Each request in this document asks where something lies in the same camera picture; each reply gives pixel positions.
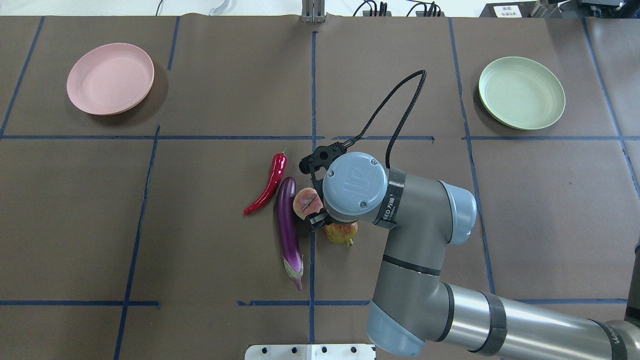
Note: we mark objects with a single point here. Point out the cut pink peach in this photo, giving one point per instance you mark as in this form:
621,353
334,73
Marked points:
307,202

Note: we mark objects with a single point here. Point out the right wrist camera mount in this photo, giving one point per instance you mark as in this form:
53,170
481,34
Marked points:
322,157

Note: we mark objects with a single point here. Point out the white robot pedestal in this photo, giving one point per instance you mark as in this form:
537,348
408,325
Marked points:
332,351

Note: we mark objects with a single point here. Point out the red chili pepper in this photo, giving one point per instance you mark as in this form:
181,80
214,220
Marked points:
278,166

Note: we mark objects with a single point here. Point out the purple eggplant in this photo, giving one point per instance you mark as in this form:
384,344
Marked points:
287,232

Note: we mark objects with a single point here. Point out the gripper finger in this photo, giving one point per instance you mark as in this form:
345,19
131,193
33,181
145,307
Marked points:
318,220

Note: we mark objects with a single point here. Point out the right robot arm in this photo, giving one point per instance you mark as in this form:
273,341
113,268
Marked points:
412,303

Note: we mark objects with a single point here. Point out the pink plate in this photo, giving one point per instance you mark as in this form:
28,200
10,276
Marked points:
110,79

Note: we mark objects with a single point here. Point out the aluminium frame post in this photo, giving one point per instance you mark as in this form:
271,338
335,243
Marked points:
313,11

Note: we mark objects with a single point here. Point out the green plate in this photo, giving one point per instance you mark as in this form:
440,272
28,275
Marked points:
521,93

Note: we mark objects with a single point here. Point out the red yellow pomegranate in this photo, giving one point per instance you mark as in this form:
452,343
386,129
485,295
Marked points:
344,234

